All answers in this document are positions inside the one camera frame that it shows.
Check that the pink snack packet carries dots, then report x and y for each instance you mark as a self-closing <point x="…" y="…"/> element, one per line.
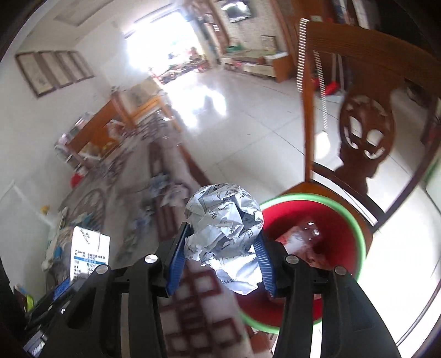
<point x="303" y="241"/>

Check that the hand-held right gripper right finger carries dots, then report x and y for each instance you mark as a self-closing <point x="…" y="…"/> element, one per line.
<point x="263" y="263"/>

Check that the red bin with green rim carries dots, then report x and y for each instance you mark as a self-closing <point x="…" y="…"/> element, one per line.
<point x="330" y="227"/>

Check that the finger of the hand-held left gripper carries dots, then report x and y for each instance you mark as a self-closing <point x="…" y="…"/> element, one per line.
<point x="63" y="289"/>

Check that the carved wooden chair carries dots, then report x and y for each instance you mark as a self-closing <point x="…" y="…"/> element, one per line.
<point x="103" y="124"/>
<point x="365" y="130"/>

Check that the crumpled blue white wrapper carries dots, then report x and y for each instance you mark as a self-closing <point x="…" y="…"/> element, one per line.
<point x="168" y="191"/>

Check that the white blue milk carton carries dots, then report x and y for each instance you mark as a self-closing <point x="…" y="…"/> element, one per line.
<point x="90" y="253"/>

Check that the framed wall picture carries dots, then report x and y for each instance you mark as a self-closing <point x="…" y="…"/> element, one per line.
<point x="70" y="66"/>
<point x="82" y="64"/>
<point x="36" y="74"/>
<point x="57" y="69"/>

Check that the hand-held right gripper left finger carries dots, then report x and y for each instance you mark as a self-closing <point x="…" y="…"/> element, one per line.
<point x="179" y="256"/>

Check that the newspaper ball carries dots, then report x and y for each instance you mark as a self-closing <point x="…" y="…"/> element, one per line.
<point x="224" y="234"/>

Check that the wooden TV cabinet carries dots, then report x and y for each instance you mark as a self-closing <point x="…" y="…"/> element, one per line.
<point x="262" y="63"/>

